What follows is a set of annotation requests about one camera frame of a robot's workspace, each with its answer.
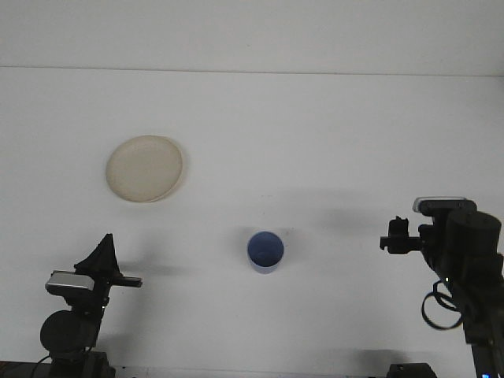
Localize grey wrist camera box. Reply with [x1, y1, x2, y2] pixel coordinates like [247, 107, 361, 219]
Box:
[412, 195, 478, 217]
[44, 270, 96, 295]

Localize dark brown platform surface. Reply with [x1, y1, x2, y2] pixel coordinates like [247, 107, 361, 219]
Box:
[0, 359, 52, 378]

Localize pale blue cup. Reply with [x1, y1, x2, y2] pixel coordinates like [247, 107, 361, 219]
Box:
[246, 230, 285, 276]

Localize pale round plate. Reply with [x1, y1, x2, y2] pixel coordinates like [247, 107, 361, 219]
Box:
[105, 134, 185, 204]

